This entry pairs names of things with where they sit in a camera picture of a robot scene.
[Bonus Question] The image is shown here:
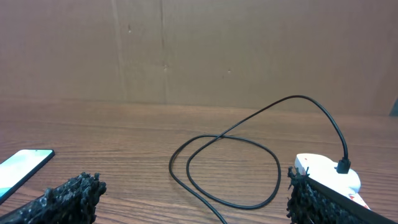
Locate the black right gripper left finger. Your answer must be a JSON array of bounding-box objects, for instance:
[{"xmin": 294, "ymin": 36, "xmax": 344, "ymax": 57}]
[{"xmin": 1, "ymin": 172, "xmax": 106, "ymax": 224}]

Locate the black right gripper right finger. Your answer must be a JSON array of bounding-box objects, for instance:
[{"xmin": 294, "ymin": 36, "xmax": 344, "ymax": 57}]
[{"xmin": 287, "ymin": 167, "xmax": 397, "ymax": 224}]

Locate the blue screen smartphone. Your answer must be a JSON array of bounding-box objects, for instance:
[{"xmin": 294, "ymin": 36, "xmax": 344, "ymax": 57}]
[{"xmin": 1, "ymin": 149, "xmax": 55, "ymax": 203}]

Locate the white plug adapter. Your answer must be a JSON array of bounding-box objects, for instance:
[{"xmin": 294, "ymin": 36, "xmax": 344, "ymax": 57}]
[{"xmin": 295, "ymin": 152, "xmax": 362, "ymax": 193}]

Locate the white power strip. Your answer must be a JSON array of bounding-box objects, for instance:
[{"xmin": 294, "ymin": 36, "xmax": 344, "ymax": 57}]
[{"xmin": 294, "ymin": 152, "xmax": 371, "ymax": 210}]

